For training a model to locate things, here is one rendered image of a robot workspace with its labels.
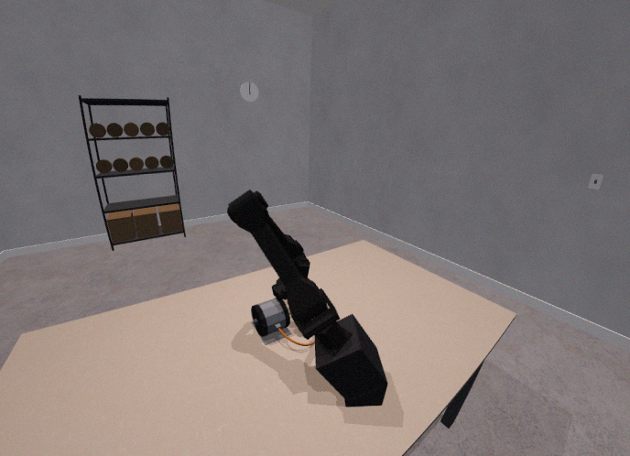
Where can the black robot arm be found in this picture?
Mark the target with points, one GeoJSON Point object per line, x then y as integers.
{"type": "Point", "coordinates": [305, 299]}

